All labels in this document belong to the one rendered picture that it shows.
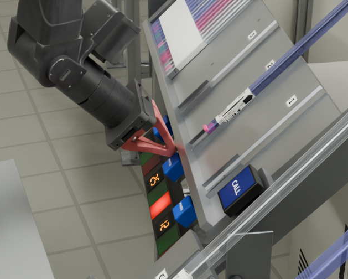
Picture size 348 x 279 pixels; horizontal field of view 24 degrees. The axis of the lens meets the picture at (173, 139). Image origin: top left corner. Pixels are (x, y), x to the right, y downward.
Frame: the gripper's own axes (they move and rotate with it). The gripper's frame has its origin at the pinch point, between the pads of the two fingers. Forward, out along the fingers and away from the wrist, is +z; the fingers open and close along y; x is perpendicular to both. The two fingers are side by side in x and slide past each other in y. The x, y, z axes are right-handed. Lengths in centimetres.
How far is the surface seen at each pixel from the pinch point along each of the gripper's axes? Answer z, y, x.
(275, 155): 1.9, -15.7, -12.7
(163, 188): 2.8, -1.8, 4.4
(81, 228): 43, 84, 61
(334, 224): 45.3, 20.7, -1.6
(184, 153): -0.3, -4.1, -2.3
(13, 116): 30, 153, 77
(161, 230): 2.6, -9.7, 6.1
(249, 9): 2.6, 20.9, -18.8
